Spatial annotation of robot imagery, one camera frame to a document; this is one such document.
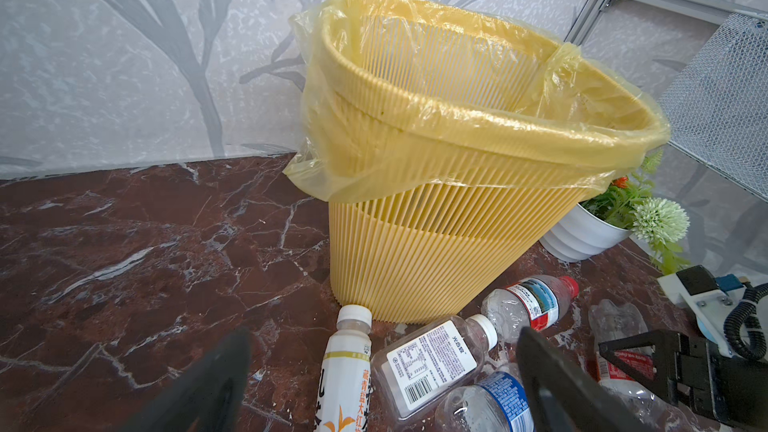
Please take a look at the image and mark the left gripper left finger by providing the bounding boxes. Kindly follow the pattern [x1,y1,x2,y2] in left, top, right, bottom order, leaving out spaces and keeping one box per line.
[119,328,251,431]

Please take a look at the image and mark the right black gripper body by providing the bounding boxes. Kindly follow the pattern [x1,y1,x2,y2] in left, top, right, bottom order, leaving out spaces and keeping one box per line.
[598,330,767,431]

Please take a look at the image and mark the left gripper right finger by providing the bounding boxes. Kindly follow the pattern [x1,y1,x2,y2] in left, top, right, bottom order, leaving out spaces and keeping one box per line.
[516,327,651,431]

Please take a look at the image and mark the clear bottle red label yellow cap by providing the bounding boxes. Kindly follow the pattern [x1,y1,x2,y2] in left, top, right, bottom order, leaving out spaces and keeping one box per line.
[587,298,703,432]

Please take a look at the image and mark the clear bottle red white label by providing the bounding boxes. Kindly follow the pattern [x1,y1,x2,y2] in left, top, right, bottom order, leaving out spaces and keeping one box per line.
[481,275,580,345]

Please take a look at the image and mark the orange white milk tea bottle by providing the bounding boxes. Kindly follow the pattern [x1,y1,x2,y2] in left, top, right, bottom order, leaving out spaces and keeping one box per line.
[314,305,372,432]

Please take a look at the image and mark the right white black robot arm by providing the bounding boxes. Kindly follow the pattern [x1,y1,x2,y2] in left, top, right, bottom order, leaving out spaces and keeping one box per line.
[590,266,767,431]

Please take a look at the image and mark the yellow slatted waste bin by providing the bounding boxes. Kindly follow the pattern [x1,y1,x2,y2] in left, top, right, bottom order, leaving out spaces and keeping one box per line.
[327,179,613,323]

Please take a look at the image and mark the yellow plastic bin liner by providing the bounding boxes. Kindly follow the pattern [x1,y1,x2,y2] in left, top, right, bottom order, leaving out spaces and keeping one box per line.
[285,0,670,203]

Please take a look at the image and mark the small clear bottle blue label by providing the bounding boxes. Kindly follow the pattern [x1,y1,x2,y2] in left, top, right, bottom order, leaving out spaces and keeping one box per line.
[434,363,535,432]

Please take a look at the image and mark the square clear bottle white label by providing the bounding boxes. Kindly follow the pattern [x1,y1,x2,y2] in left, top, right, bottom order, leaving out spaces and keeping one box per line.
[371,314,499,425]

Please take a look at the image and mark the white pot artificial flowers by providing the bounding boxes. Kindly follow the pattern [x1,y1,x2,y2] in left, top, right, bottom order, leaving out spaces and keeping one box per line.
[540,149,690,275]

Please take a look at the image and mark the white wire mesh basket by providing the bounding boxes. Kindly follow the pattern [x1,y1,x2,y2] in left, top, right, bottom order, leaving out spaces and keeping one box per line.
[659,14,767,200]

